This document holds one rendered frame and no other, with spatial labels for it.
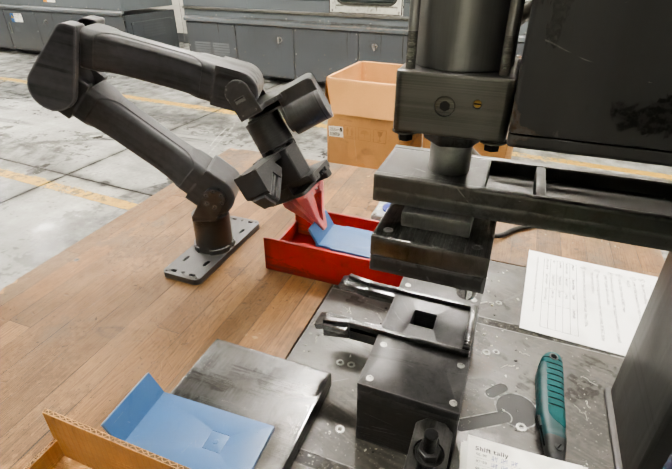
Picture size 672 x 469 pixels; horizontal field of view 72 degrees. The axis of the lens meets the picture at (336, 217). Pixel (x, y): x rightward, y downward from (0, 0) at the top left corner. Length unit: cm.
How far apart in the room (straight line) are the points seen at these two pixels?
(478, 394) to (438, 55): 40
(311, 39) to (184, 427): 516
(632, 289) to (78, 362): 80
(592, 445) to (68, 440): 53
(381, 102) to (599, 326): 218
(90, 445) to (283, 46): 537
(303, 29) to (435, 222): 520
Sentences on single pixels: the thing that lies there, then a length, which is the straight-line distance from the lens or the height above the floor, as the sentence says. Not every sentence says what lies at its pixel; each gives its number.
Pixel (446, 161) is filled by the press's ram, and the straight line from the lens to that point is 42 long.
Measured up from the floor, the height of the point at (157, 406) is 92.
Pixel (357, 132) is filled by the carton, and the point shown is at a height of 41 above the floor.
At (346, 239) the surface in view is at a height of 95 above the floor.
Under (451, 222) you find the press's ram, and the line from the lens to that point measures 41.
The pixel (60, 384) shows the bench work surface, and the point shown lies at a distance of 68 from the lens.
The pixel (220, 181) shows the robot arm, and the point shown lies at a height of 105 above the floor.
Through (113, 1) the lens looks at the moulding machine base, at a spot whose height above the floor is 83.
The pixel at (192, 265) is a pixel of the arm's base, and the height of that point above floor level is 91.
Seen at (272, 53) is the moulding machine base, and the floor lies 35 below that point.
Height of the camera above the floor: 135
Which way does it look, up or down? 29 degrees down
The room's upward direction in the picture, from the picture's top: straight up
